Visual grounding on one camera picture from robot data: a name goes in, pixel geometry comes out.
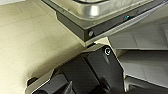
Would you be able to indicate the stainless steel dishwasher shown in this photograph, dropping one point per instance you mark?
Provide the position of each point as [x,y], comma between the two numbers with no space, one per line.
[100,13]

